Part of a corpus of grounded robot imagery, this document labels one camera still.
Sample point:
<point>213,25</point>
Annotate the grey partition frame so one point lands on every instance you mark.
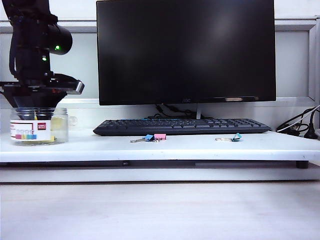
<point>295,26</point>

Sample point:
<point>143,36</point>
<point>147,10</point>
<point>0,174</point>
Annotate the white raised desk board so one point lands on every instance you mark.
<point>175,150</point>

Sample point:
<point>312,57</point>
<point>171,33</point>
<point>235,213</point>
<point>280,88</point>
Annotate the round transparent plastic box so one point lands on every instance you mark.
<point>60,135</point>

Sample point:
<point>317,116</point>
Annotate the blue binder clip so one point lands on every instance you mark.
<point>149,137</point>

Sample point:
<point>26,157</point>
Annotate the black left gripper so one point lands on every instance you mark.
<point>30,90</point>

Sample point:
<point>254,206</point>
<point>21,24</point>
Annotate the silver monitor stand leg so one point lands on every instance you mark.
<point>198,112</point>

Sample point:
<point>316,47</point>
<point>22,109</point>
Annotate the pink binder clip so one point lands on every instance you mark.
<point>160,136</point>

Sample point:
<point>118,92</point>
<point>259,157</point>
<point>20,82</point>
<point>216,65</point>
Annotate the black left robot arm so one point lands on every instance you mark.
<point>30,37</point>

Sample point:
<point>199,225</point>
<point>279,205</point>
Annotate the black power plug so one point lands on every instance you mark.
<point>311,133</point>

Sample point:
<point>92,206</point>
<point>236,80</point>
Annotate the black computer keyboard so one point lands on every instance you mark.
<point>180,126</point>

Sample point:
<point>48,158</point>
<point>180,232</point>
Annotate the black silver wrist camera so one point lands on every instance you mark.
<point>79,88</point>

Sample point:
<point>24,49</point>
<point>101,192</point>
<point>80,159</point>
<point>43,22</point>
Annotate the black computer monitor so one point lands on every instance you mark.
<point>185,50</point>

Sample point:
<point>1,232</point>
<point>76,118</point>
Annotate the teal binder clip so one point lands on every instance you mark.
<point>237,137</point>

